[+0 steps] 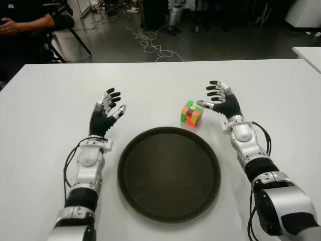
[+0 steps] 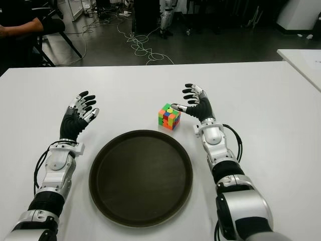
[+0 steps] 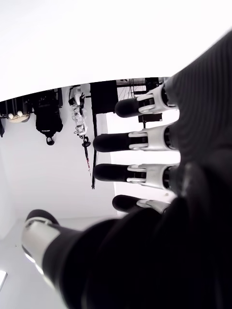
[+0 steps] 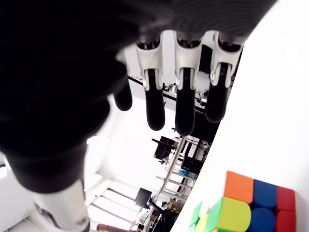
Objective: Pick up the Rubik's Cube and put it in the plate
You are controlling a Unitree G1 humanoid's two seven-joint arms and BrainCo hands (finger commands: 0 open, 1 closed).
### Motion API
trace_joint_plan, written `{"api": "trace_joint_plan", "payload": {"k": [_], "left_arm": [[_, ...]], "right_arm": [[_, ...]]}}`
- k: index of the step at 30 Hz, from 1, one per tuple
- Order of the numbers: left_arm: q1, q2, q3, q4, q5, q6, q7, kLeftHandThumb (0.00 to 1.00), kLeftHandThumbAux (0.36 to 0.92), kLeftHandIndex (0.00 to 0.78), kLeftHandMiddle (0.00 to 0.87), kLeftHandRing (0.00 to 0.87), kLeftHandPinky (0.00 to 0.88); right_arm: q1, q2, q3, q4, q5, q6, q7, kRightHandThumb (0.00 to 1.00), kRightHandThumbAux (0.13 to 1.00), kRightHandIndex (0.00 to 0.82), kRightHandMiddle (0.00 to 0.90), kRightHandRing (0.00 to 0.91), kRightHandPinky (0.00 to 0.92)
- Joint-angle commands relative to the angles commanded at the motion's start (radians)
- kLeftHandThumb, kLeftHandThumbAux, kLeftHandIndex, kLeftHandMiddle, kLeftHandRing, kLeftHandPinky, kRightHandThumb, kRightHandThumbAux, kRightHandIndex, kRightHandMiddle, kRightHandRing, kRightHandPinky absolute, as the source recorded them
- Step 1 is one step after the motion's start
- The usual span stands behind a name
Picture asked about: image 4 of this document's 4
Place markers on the metal shelf rack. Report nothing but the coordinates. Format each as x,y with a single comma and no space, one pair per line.
176,178

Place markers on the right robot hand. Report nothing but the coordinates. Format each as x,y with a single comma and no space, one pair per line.
60,72

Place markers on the multicoloured Rubik's cube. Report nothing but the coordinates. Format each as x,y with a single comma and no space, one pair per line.
241,210

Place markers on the black equipment case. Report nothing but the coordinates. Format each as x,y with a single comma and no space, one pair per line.
164,148

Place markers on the black monitor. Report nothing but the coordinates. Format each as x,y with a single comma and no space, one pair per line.
143,196

